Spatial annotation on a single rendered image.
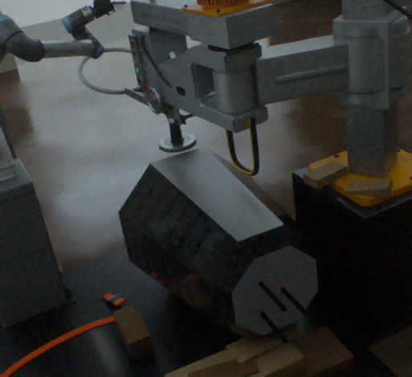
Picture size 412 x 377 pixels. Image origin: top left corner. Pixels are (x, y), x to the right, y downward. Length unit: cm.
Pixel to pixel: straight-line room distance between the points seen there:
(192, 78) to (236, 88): 29
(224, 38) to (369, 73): 69
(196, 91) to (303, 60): 53
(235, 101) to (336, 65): 48
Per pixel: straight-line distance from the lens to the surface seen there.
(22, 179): 344
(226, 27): 243
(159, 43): 312
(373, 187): 286
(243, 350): 284
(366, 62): 273
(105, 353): 336
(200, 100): 285
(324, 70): 272
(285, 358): 280
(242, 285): 253
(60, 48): 313
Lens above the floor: 221
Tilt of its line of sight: 26 degrees down
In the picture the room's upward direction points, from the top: 9 degrees counter-clockwise
